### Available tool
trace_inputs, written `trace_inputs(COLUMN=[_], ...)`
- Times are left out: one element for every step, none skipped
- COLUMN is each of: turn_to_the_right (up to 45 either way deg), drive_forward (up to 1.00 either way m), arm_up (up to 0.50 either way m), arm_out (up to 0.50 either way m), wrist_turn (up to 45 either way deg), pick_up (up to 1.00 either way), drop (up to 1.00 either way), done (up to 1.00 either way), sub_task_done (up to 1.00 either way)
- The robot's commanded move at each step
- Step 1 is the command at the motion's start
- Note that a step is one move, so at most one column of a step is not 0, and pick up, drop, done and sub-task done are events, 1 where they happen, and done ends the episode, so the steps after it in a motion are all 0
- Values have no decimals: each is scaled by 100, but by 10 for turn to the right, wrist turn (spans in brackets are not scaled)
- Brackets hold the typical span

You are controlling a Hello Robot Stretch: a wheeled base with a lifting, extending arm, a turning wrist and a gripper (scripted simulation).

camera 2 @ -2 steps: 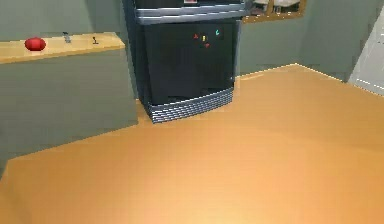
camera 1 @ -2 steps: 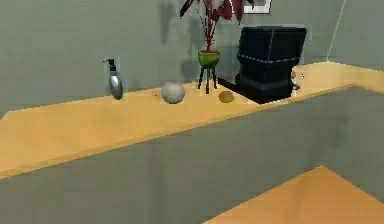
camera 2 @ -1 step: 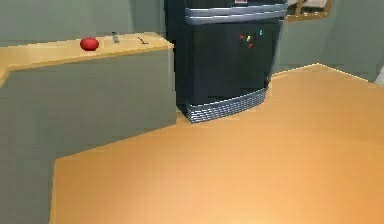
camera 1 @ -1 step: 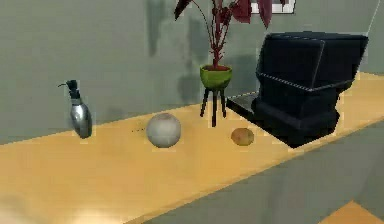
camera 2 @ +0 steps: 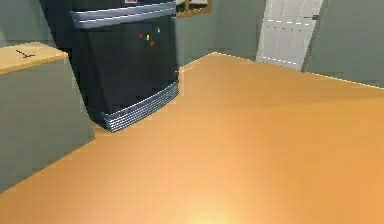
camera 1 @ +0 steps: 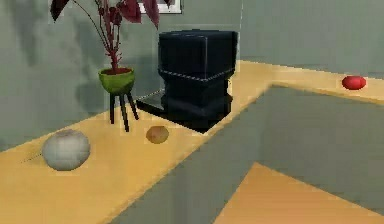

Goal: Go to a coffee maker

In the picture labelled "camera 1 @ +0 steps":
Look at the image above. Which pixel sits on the white framed wall picture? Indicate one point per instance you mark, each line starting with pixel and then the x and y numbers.
pixel 170 8

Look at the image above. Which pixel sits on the yellow worktop counter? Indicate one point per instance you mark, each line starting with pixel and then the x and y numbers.
pixel 100 180

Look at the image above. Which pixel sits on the red house plant green pot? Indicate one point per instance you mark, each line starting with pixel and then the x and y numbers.
pixel 116 80

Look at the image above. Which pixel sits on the red tomato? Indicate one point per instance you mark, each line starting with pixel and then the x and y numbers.
pixel 353 82

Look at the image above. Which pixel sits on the brown potato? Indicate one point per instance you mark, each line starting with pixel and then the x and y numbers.
pixel 157 134

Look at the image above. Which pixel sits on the black coffee maker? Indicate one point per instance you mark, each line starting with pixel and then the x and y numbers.
pixel 196 76

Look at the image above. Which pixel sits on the grey round vase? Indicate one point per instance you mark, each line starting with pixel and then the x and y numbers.
pixel 66 150

